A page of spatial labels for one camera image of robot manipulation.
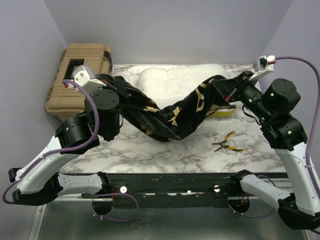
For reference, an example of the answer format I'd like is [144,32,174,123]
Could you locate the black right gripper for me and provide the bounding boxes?
[212,69,272,121]

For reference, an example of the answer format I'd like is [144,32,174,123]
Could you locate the black yellow flower pillowcase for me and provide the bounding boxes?
[103,75,236,142]

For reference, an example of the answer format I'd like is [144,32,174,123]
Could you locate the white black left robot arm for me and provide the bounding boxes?
[2,74,130,206]

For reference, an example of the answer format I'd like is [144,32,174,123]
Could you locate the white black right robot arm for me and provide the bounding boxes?
[211,72,320,231]

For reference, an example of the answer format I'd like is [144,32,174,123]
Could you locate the white pillow yellow edge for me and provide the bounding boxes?
[138,64,228,109]

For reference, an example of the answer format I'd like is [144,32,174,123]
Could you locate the tan plastic tool case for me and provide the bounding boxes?
[44,42,113,123]

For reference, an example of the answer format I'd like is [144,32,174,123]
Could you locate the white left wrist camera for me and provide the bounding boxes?
[70,65,107,95]

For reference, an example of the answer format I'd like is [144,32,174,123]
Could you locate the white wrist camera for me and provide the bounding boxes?
[249,55,276,82]
[70,65,107,95]

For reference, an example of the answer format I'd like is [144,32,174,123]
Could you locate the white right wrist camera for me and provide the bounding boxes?
[249,55,276,82]

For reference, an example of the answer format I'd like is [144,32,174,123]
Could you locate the yellow handled pliers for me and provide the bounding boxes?
[211,130,245,153]

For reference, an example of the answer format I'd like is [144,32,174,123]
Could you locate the black mounting rail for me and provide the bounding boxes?
[82,172,266,210]

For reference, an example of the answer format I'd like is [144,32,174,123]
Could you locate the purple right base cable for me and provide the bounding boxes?
[228,196,280,219]

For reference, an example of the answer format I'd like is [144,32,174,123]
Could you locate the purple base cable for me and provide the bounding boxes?
[228,196,280,219]
[91,192,140,223]

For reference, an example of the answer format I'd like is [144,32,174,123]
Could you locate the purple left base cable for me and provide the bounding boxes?
[91,192,140,223]

